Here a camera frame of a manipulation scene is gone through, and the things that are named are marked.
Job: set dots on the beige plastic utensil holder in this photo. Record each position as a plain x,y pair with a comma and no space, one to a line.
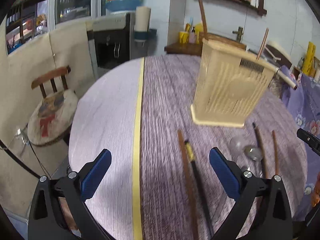
230,84

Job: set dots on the white pot with lid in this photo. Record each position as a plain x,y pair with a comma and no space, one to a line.
275,57

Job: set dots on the yellow soap bottle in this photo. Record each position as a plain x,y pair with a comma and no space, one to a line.
198,28

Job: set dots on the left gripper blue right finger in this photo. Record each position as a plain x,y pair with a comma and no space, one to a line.
273,219

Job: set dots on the water dispenser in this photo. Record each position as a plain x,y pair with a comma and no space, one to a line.
113,39

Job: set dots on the yellow package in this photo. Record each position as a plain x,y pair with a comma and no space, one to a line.
309,58

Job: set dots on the black chopstick yellow band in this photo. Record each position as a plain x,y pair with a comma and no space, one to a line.
200,188

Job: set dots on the wooden chair with cushion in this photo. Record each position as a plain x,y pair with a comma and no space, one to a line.
52,119

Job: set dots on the sliding glass window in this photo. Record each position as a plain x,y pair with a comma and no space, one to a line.
21,16

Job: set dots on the yellow mug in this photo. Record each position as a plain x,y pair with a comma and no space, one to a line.
183,37

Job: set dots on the clear plastic spoon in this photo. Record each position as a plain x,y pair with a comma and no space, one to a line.
238,145

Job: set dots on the dark wooden counter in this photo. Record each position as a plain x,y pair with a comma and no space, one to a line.
184,48

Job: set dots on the brown wooden chopstick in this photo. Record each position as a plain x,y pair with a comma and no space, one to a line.
188,186
261,147
276,159

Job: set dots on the brown chopstick in holder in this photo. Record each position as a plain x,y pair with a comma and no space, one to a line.
262,46
203,17

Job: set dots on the brass faucet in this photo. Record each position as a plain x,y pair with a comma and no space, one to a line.
239,33

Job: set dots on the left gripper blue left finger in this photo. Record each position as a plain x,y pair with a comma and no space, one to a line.
46,218

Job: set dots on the purple floral cloth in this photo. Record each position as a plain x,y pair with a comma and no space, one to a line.
303,104

